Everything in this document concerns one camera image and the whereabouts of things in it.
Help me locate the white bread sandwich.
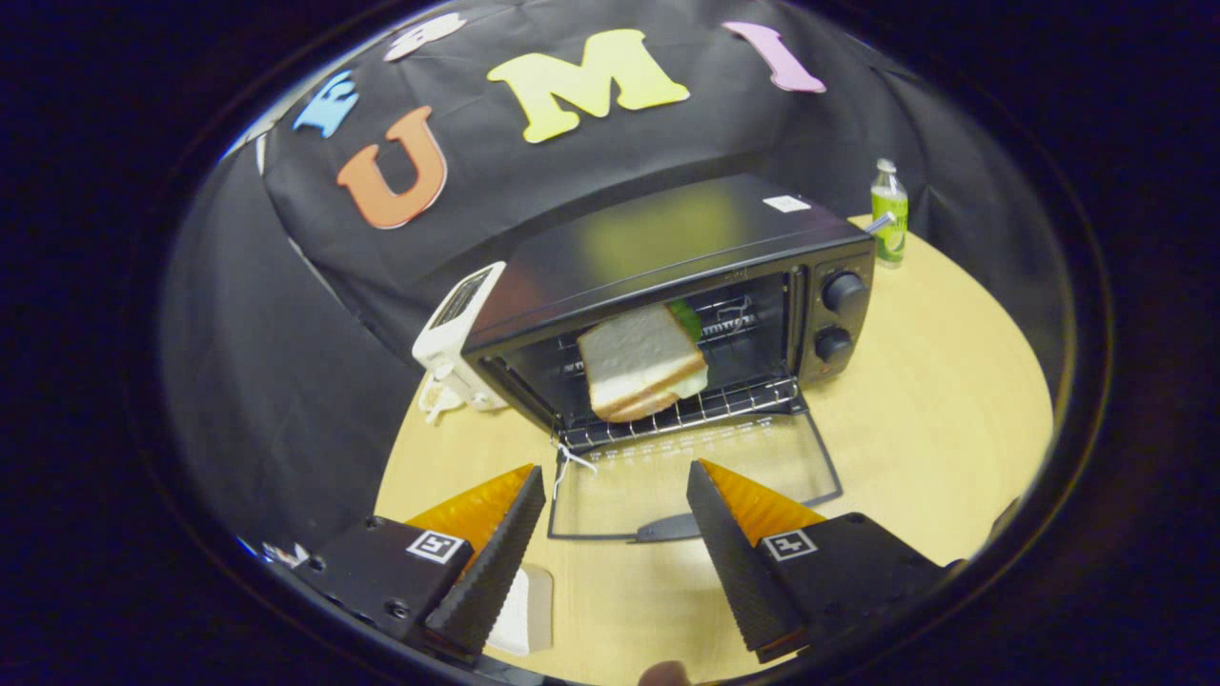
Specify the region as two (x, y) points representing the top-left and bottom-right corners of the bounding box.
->
(577, 300), (711, 424)

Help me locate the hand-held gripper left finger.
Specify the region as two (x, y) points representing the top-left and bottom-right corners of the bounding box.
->
(291, 464), (547, 665)

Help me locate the black toaster oven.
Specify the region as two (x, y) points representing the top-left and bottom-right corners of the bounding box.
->
(460, 173), (876, 544)

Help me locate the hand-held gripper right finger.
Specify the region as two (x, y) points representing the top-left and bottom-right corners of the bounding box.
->
(686, 458), (964, 664)

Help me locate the white plastic tray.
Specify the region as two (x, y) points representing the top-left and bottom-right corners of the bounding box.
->
(486, 564), (554, 656)

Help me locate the white power plug cable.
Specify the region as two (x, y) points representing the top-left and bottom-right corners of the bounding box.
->
(417, 374), (470, 426)

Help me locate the green label plastic bottle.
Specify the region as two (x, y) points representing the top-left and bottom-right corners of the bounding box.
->
(870, 158), (909, 268)

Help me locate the white pop-up toaster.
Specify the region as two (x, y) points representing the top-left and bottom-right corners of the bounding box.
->
(412, 262), (508, 413)

